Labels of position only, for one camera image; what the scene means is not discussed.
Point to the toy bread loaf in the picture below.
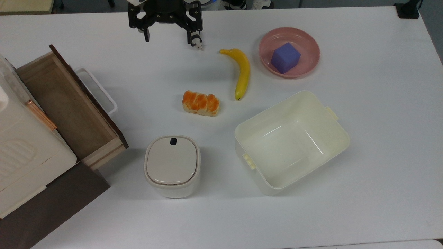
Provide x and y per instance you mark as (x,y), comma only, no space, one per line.
(200,103)

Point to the light wood board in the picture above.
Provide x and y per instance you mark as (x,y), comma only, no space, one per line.
(24,5)

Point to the cream open plastic bin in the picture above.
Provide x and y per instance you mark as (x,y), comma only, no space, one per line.
(294,148)

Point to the beige lidded trash can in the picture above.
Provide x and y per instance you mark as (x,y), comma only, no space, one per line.
(172,166)

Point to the pink plastic plate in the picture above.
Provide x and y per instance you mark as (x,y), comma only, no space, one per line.
(306,41)

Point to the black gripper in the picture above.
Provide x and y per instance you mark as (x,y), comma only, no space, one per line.
(166,12)

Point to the purple cube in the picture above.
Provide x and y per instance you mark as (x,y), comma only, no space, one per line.
(285,57)

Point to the blue rimmed round object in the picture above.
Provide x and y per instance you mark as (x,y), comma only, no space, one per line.
(210,3)

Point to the yellow toy banana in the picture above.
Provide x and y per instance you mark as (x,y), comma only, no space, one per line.
(243,72)

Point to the black table clamp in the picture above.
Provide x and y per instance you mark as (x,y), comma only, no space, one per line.
(408,8)

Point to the panda figurine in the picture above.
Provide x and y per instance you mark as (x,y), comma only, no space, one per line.
(198,44)

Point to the black white object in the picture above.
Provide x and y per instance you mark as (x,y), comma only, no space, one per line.
(235,4)

